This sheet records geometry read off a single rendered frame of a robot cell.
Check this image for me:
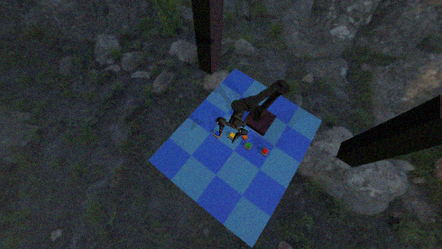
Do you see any yellow button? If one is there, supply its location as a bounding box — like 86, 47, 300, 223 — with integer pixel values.
227, 132, 235, 141

